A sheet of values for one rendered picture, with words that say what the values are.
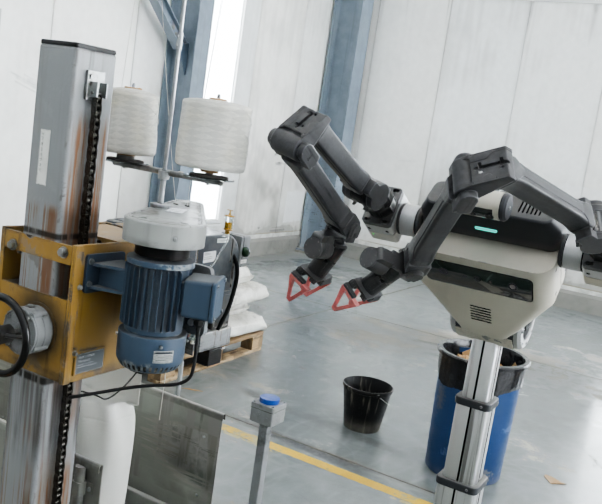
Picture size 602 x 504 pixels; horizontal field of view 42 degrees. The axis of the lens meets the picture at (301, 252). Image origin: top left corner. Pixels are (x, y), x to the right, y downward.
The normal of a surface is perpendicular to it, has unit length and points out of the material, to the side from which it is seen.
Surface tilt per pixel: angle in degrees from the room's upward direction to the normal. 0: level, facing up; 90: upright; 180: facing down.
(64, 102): 90
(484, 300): 130
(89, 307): 90
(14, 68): 90
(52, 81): 90
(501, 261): 40
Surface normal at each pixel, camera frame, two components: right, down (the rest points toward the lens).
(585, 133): -0.50, 0.07
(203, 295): -0.11, 0.14
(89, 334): 0.85, 0.20
